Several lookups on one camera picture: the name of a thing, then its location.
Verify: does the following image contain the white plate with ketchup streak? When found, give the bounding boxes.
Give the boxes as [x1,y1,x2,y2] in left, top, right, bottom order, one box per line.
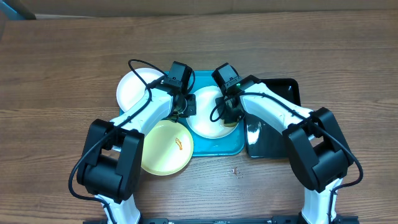
[187,86,238,139]

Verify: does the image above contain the green yellow sponge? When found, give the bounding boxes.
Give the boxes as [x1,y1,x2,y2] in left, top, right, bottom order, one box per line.
[224,121,238,128]

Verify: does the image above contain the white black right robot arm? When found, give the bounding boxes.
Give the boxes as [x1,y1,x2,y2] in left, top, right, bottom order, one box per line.
[211,63,358,223]

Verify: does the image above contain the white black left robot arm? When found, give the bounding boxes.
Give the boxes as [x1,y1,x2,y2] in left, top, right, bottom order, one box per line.
[68,62,196,223]

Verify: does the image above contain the teal plastic tray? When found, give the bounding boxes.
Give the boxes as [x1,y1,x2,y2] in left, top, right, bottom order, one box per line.
[119,70,246,157]

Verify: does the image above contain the black rectangular water tray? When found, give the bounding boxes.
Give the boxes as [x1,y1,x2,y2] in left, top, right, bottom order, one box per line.
[244,78,301,159]

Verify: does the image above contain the white plate with red squiggle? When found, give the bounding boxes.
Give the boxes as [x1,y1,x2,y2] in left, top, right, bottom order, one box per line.
[116,68,163,112]

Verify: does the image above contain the yellow plate with sauce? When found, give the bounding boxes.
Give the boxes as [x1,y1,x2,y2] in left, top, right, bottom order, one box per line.
[141,120,194,175]

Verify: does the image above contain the small crumbs on table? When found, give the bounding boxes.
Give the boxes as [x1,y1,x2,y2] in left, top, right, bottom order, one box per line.
[231,167,243,179]

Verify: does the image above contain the dark object top left corner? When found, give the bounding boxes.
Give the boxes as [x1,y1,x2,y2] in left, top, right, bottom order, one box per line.
[1,0,36,21]

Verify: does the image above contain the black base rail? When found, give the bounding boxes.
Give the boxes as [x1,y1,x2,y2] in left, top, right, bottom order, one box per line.
[82,215,360,224]

